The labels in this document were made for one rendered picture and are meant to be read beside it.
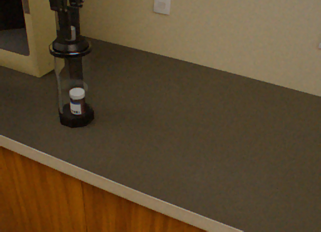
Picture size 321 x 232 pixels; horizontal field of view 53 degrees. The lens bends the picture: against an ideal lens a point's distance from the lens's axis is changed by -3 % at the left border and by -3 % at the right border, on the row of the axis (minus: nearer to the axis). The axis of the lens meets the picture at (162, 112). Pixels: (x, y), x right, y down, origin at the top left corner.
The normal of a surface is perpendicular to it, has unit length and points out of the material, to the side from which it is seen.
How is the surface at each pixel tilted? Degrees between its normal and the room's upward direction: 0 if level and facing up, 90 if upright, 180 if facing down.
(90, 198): 90
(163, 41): 90
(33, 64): 90
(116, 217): 90
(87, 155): 0
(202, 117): 0
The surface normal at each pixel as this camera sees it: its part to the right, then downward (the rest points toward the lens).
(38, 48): 0.91, 0.28
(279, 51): -0.40, 0.49
